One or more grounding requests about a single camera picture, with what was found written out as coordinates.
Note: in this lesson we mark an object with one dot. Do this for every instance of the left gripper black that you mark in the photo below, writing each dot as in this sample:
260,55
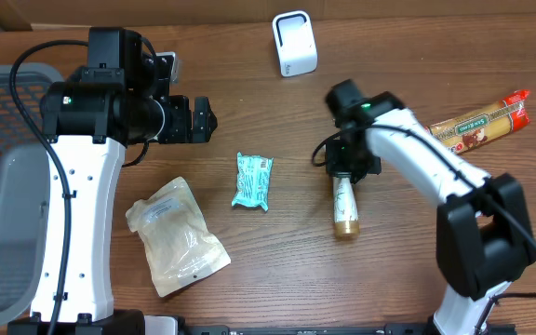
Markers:
180,119

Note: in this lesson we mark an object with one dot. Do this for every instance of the white barcode scanner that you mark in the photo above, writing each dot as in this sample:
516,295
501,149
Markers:
294,43

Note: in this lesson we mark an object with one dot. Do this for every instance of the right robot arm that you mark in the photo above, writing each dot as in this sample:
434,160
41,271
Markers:
484,240

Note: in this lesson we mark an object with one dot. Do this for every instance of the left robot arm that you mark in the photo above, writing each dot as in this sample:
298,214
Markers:
119,98

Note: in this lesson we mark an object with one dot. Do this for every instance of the white cosmetic tube gold cap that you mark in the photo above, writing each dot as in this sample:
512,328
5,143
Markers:
345,216

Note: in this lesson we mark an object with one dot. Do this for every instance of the teal snack packet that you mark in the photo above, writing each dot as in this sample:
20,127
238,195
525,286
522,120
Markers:
252,181

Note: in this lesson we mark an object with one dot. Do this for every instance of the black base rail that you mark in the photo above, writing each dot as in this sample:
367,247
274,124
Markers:
305,330

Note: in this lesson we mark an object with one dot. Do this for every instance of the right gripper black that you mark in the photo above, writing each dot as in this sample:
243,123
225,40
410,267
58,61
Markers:
348,168

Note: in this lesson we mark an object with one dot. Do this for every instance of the grey plastic shopping basket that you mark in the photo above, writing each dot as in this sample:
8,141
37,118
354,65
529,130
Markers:
24,195

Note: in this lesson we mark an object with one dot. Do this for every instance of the beige mushroom pouch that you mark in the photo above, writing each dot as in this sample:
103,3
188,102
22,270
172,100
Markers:
179,248

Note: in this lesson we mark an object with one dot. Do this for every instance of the red orange pasta package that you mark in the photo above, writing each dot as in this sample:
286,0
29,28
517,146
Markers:
469,131

